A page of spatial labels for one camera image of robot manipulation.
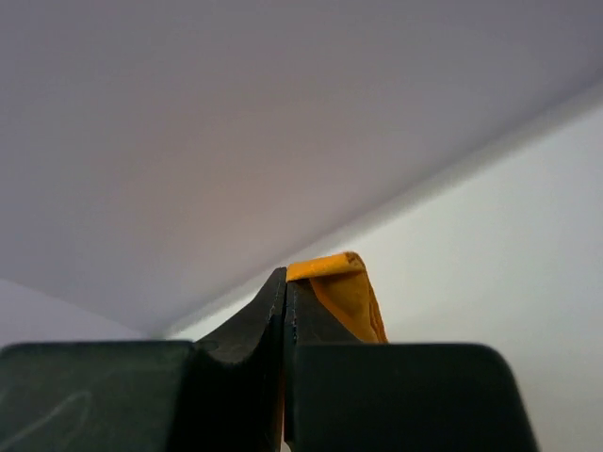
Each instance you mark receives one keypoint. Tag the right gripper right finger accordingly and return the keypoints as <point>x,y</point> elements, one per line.
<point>342,394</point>

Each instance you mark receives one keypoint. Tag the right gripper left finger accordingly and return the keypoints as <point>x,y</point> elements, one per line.
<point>220,393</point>

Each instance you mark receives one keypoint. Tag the yellow Mickey Mouse cloth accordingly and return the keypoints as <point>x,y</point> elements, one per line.
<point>342,286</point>

